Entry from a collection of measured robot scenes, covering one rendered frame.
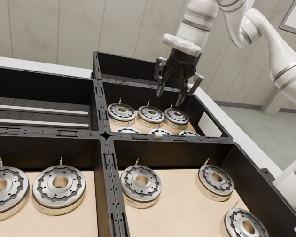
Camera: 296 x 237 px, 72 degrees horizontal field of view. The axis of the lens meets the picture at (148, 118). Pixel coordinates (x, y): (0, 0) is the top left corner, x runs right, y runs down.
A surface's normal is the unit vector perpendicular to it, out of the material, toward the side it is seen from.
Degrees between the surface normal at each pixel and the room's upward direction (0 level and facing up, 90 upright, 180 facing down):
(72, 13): 90
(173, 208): 0
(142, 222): 0
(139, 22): 90
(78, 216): 0
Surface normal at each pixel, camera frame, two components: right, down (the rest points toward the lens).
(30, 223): 0.27, -0.80
